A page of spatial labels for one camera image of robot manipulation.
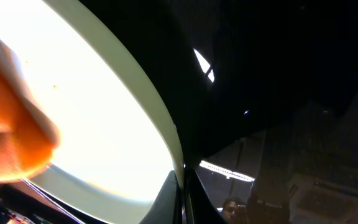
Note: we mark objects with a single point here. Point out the round black serving tray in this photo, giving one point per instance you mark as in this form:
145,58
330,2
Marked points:
263,95

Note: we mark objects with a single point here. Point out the light blue plate top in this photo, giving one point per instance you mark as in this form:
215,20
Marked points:
117,140

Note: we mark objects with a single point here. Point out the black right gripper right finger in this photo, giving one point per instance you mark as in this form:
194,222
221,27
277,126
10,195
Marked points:
199,209

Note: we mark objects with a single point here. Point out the orange green scrub sponge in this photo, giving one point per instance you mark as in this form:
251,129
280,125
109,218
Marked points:
27,136

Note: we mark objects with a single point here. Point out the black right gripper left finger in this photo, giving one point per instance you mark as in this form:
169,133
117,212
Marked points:
167,207

